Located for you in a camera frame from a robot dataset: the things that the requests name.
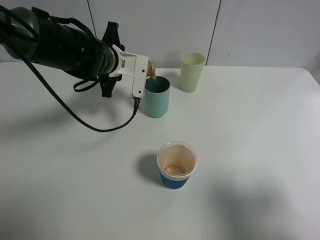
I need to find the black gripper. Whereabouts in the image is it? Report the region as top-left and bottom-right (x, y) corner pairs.
(96, 21), (124, 98)

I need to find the drink bottle with pink label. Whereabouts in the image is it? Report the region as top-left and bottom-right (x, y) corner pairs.
(147, 60), (157, 79)

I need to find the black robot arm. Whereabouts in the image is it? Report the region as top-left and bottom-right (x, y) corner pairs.
(0, 6), (125, 98)

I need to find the teal blue plastic cup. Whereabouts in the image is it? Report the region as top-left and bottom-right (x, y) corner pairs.
(144, 76), (171, 118)

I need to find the pale green plastic cup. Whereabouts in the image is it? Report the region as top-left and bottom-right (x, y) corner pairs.
(180, 52), (206, 93)

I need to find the clear cup with blue sleeve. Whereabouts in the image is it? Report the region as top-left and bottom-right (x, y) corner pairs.
(156, 141), (197, 190)

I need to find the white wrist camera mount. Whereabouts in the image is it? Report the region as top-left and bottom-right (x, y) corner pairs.
(118, 51), (149, 98)

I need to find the black camera cable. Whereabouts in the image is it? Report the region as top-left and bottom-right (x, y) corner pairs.
(0, 7), (141, 133)

